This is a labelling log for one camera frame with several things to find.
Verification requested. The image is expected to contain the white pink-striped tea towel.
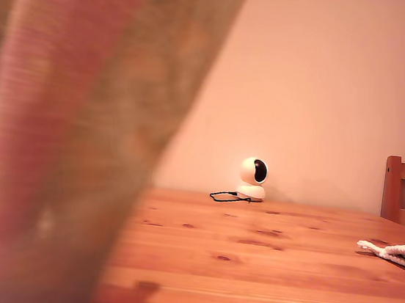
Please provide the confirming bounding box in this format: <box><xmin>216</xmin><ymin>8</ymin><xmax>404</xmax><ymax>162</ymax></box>
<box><xmin>0</xmin><ymin>0</ymin><xmax>254</xmax><ymax>303</ymax></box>

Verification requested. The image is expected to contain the cream terry tea towel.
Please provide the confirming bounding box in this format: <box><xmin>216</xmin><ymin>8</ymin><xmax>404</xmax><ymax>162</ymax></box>
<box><xmin>354</xmin><ymin>224</ymin><xmax>405</xmax><ymax>272</ymax></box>

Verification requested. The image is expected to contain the black security camera cable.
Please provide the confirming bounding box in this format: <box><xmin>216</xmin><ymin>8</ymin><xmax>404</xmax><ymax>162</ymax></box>
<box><xmin>208</xmin><ymin>187</ymin><xmax>254</xmax><ymax>206</ymax></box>

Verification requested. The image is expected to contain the white round security camera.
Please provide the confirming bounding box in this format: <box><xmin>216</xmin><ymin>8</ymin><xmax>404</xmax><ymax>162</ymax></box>
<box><xmin>234</xmin><ymin>155</ymin><xmax>271</xmax><ymax>204</ymax></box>

